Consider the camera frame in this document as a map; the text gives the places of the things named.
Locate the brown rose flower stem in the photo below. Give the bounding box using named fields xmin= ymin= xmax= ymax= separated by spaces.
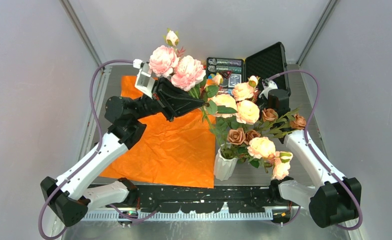
xmin=221 ymin=108 xmax=307 ymax=163

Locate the pink carnation flower stem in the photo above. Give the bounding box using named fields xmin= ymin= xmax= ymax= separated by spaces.
xmin=148 ymin=28 xmax=230 ymax=147

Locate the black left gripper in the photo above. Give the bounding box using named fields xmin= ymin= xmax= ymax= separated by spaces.
xmin=132 ymin=76 xmax=205 ymax=122

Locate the white ribbed vase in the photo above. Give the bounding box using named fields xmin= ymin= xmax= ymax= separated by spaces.
xmin=213 ymin=148 xmax=238 ymax=181

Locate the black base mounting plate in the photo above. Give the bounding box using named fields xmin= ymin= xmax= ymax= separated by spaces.
xmin=105 ymin=184 xmax=302 ymax=215

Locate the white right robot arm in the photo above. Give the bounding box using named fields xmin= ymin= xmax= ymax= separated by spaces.
xmin=268 ymin=129 xmax=363 ymax=228

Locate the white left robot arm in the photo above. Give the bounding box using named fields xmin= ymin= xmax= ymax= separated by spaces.
xmin=40 ymin=77 xmax=205 ymax=227

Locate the black open poker case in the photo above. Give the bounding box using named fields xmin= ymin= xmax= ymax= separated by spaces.
xmin=206 ymin=42 xmax=287 ymax=94

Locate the orange yellow wrapping paper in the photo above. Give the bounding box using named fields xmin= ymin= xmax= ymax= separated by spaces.
xmin=100 ymin=75 xmax=215 ymax=188

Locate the small pink rose stem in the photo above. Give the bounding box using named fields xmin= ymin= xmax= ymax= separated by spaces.
xmin=247 ymin=137 xmax=294 ymax=181

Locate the peach rose flower stem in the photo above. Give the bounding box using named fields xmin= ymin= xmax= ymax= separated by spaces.
xmin=232 ymin=75 xmax=260 ymax=125

